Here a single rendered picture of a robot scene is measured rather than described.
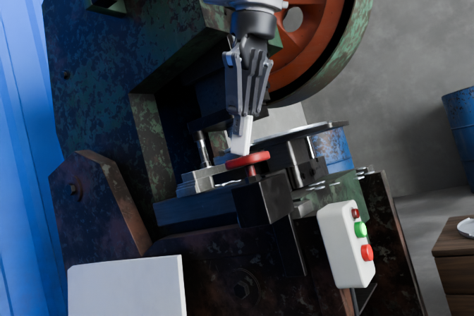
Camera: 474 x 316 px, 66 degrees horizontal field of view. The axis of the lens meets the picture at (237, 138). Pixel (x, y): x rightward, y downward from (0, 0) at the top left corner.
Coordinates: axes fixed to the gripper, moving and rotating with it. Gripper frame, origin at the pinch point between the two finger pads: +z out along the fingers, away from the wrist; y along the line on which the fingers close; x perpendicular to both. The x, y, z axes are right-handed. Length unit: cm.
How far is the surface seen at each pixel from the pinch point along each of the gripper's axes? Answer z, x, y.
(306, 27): -29, 21, 70
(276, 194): 9.1, -7.4, 1.3
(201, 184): 14.7, 15.4, 10.1
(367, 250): 16.3, -22.0, 8.0
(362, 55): -48, 82, 363
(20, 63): -5, 152, 39
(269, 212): 11.1, -8.3, -2.5
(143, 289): 40.8, 23.7, 2.9
